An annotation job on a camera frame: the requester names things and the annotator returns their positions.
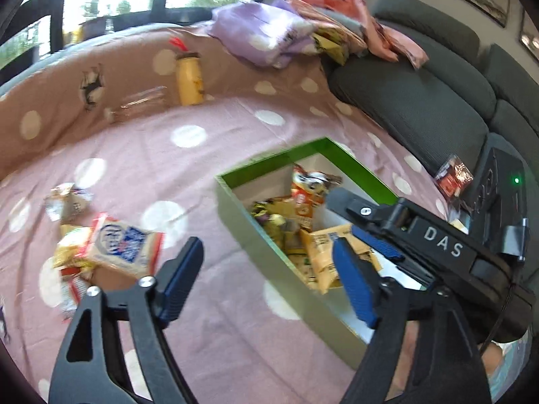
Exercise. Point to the green cardboard box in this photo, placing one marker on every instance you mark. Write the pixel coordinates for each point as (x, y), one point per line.
(269, 269)

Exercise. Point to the gold brown packet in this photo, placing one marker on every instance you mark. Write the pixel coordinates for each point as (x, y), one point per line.
(271, 219)

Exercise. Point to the white blue snack packet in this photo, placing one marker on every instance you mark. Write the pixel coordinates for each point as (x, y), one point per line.
(122, 248)

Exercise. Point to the clear plastic bottle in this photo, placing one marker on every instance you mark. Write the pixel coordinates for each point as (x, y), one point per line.
(139, 103)

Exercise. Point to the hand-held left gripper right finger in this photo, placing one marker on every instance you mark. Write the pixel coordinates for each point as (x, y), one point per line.
(356, 282)

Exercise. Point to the orange packet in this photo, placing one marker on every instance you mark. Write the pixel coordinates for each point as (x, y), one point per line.
(309, 193)

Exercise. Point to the grey sofa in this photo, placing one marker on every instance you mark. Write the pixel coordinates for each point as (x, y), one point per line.
(421, 105)

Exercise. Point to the yellow cake packet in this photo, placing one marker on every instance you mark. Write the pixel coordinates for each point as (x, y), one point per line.
(324, 256)

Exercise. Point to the yellow-green corn snack packet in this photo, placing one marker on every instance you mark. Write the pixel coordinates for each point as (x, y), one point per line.
(71, 252)

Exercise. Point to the small framed wall picture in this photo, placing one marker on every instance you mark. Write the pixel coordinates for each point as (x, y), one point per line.
(530, 38)

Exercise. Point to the pink cloth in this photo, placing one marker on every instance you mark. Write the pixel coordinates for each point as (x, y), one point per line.
(337, 0)

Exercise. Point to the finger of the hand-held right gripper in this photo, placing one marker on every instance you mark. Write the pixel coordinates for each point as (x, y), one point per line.
(358, 208)
(379, 244)

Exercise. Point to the purple polka-dot cloth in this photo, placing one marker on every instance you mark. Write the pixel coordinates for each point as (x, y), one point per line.
(261, 29)

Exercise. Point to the red snack packet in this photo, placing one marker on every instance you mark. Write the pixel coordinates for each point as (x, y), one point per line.
(452, 176)

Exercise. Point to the yellow patterned bag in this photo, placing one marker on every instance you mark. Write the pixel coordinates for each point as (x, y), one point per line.
(332, 46)

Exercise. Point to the red white packet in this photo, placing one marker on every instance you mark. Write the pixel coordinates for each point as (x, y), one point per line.
(75, 290)

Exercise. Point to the yellow bottle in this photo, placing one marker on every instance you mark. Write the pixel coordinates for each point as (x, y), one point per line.
(189, 80)

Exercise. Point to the pink polka-dot bedsheet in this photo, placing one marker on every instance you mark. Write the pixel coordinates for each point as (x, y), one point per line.
(168, 168)

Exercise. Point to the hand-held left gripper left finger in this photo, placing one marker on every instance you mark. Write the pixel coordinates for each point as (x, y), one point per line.
(181, 277)

